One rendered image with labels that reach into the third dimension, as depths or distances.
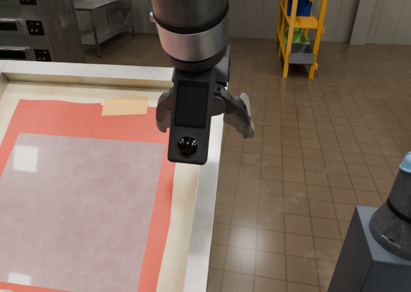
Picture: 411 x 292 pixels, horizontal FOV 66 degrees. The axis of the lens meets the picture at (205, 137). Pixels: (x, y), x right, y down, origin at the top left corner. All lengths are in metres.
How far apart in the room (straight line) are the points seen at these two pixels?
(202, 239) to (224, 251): 1.74
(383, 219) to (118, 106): 0.67
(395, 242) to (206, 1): 0.71
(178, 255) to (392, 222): 0.49
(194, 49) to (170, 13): 0.05
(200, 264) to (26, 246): 0.34
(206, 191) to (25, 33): 4.71
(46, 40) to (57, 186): 4.36
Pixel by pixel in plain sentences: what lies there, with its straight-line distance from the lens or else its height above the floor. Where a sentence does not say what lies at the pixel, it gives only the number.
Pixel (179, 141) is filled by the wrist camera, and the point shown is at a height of 1.61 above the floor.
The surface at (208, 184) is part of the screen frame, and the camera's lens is 0.60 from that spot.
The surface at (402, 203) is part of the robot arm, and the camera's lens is 0.81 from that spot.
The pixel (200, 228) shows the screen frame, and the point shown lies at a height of 1.37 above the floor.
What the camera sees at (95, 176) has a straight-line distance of 0.70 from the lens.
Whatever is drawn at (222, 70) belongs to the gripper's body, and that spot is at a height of 1.66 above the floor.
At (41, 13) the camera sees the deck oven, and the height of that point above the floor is 1.05.
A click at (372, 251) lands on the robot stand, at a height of 1.20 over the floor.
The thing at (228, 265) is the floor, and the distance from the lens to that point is 2.24.
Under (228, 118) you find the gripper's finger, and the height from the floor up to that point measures 1.59.
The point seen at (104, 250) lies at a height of 1.32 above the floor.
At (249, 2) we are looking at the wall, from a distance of 7.52.
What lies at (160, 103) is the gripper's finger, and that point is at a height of 1.62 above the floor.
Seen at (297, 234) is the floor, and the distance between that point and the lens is 2.49.
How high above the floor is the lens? 1.80
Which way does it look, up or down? 31 degrees down
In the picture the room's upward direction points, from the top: straight up
